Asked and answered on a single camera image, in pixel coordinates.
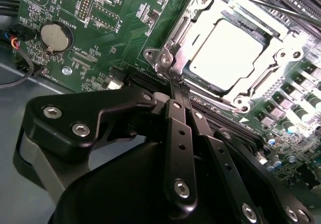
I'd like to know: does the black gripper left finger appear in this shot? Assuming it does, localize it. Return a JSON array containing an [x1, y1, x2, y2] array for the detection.
[[12, 79, 199, 217]]

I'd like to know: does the metal socket cover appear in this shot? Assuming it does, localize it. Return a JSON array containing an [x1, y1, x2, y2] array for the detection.
[[173, 0, 296, 104]]

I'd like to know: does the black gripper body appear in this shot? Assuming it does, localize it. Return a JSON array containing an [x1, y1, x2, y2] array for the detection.
[[49, 141, 236, 224]]

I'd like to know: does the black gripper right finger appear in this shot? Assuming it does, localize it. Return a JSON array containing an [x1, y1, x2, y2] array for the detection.
[[180, 81, 316, 224]]

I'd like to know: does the silver CPU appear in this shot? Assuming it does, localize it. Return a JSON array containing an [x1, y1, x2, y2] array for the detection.
[[187, 8, 281, 94]]

